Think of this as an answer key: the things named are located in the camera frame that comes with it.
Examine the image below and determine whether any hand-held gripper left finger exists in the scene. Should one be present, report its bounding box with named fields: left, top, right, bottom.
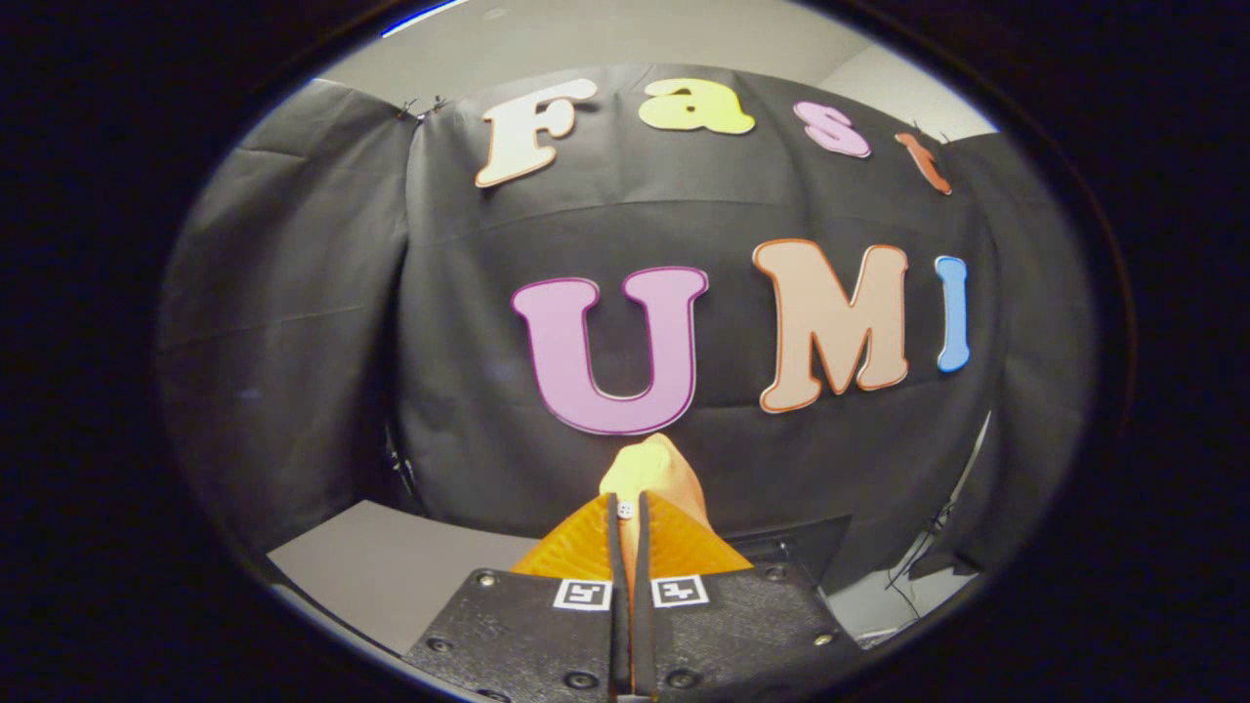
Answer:
left=403, top=493, right=631, bottom=702

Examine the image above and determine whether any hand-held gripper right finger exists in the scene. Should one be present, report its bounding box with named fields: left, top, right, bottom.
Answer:
left=633, top=491, right=865, bottom=699

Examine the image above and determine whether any orange cloth garment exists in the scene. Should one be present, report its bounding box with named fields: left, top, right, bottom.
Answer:
left=599, top=433, right=709, bottom=696

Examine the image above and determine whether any black backdrop cloth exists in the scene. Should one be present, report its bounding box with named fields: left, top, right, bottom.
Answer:
left=156, top=63, right=1095, bottom=597

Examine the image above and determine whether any grey and white cabinet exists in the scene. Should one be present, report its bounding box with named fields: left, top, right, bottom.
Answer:
left=266, top=500, right=548, bottom=657

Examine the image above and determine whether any black metal backdrop stand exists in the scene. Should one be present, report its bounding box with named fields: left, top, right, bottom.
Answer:
left=884, top=415, right=992, bottom=592
left=384, top=425, right=423, bottom=514

